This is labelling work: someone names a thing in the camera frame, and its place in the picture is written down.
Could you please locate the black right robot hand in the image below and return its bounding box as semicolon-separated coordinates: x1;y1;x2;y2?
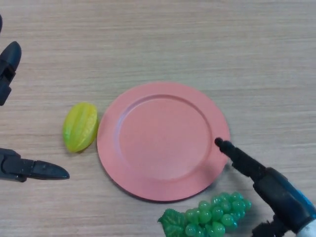
214;137;316;237

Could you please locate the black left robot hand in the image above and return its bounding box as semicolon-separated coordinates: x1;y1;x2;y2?
0;14;70;183

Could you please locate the green plastic grape bunch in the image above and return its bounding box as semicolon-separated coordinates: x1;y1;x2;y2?
158;192;252;237

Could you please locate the pink round plate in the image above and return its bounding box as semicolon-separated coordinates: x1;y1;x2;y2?
97;81;231;203

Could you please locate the yellow green starfruit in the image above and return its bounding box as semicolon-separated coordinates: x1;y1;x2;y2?
63;102;99;153

